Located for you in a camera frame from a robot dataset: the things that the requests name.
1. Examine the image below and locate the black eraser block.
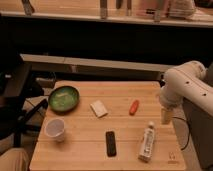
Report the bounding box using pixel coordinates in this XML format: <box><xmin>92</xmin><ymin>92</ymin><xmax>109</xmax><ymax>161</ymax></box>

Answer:
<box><xmin>106</xmin><ymin>131</ymin><xmax>117</xmax><ymax>157</ymax></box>

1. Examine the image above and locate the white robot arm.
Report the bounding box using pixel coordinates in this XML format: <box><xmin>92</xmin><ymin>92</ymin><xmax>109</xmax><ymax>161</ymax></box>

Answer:
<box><xmin>159</xmin><ymin>61</ymin><xmax>213</xmax><ymax>124</ymax></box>

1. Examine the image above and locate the orange carrot toy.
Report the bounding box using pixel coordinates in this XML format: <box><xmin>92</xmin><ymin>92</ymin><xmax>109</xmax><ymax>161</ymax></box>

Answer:
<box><xmin>129</xmin><ymin>100</ymin><xmax>139</xmax><ymax>115</ymax></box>

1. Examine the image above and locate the white sponge block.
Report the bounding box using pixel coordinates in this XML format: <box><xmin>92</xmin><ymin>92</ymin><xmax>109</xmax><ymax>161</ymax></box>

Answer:
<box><xmin>90</xmin><ymin>100</ymin><xmax>108</xmax><ymax>118</ymax></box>

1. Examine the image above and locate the green bowl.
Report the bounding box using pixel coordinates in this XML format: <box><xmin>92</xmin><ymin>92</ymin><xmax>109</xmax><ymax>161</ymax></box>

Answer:
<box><xmin>48</xmin><ymin>86</ymin><xmax>80</xmax><ymax>112</ymax></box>

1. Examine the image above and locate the clear plastic cup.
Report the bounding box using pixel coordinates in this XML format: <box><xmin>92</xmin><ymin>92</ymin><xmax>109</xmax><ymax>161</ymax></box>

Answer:
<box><xmin>44</xmin><ymin>118</ymin><xmax>65</xmax><ymax>142</ymax></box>

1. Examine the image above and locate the black office chair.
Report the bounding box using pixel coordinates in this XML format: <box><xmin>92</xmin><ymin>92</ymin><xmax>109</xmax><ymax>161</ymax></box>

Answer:
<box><xmin>0</xmin><ymin>53</ymin><xmax>48</xmax><ymax>148</ymax></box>

